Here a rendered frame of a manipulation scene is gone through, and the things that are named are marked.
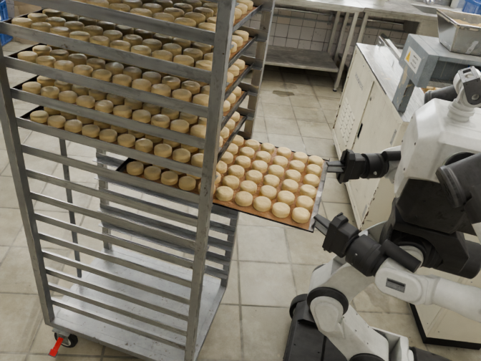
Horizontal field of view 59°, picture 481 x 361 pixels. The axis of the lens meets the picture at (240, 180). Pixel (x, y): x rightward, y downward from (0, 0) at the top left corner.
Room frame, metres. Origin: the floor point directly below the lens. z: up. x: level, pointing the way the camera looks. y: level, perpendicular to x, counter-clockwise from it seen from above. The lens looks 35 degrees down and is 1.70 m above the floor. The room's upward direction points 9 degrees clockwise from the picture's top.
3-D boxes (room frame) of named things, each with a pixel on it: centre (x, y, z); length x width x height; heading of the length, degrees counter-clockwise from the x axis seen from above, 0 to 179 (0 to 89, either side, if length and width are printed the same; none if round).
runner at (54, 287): (1.00, 0.38, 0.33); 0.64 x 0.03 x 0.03; 79
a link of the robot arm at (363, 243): (0.85, -0.32, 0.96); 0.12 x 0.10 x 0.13; 49
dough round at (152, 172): (1.02, 0.26, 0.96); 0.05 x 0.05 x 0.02
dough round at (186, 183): (1.00, 0.15, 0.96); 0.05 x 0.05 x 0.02
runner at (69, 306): (1.00, 0.38, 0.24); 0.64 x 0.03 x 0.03; 79
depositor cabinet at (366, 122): (2.62, -1.08, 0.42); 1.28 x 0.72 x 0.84; 3
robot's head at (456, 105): (1.03, -0.52, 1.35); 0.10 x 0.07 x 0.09; 169
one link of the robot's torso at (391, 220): (1.01, -0.61, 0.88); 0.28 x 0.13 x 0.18; 79
